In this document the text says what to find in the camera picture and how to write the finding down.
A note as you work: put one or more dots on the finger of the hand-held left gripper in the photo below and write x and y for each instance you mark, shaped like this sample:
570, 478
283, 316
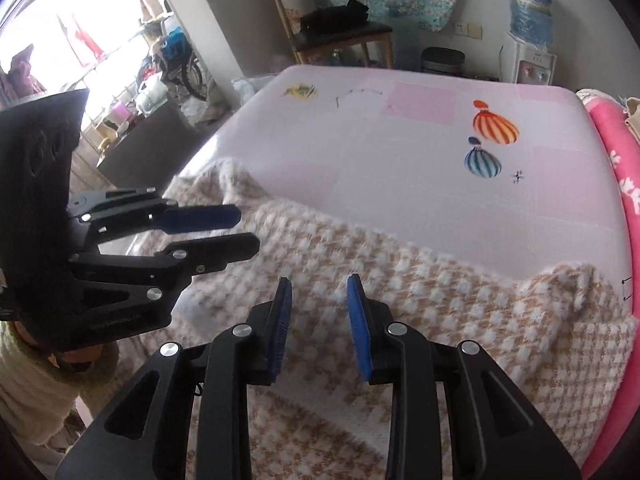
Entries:
220, 250
200, 219

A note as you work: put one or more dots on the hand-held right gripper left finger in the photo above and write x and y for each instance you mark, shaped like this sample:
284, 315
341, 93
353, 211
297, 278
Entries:
280, 325

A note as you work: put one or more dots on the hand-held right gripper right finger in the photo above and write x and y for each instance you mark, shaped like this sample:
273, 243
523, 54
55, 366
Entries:
357, 325

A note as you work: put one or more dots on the beige houndstooth coat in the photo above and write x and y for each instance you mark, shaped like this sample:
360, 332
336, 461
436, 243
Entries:
450, 335

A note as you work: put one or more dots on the dark grey cabinet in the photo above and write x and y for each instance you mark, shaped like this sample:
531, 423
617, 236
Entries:
145, 155

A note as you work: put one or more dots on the pink plastic container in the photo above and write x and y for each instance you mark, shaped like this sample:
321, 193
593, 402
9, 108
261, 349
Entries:
120, 110

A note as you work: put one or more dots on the maroon hanging cloth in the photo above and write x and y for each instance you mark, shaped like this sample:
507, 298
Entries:
22, 67

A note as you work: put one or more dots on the white plastic jug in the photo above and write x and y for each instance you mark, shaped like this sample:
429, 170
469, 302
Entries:
150, 92

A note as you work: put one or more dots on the clear plastic bag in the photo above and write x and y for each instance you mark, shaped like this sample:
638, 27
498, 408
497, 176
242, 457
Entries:
250, 90

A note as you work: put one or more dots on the wheelchair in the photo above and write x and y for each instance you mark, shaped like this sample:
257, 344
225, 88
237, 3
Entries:
192, 77

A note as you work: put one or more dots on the bed with pale pink sheet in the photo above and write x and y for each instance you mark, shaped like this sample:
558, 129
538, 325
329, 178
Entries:
400, 160

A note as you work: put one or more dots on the red hanging cloth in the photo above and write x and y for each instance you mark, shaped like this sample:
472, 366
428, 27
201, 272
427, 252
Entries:
85, 35

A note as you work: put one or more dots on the wooden chair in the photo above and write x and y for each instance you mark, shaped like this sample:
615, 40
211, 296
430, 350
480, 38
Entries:
345, 35

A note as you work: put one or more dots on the dark grey trash bin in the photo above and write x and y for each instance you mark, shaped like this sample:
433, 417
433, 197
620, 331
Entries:
442, 60

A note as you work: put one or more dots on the pink floral blanket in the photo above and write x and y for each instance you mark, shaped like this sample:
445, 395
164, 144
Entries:
620, 170

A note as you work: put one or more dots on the white water dispenser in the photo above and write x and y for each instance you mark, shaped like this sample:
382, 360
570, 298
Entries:
520, 57

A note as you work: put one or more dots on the beige garment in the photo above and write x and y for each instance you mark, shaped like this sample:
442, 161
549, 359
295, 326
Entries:
634, 117

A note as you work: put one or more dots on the blue water jug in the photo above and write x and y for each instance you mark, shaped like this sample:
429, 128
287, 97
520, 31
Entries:
530, 10

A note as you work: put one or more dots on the white wall socket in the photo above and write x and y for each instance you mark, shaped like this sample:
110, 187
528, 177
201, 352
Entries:
469, 30

